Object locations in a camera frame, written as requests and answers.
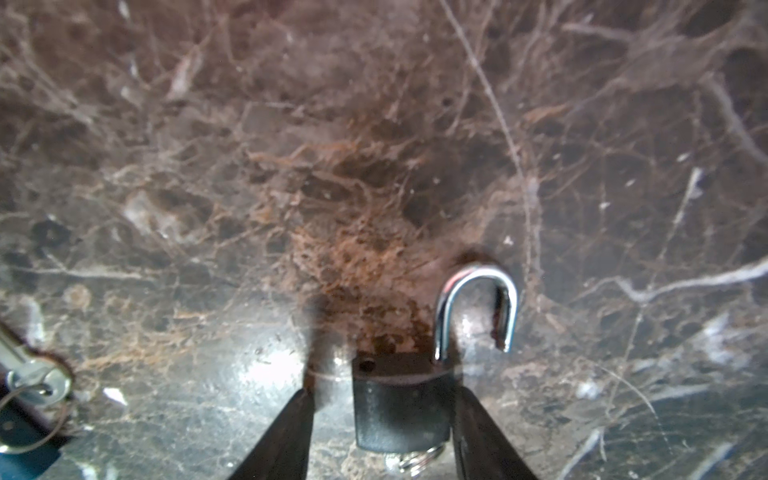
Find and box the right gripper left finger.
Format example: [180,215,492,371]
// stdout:
[230,389,315,480]

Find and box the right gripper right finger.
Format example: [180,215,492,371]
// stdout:
[451,386,538,480]

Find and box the small black padlock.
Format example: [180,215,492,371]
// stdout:
[351,262,519,454]

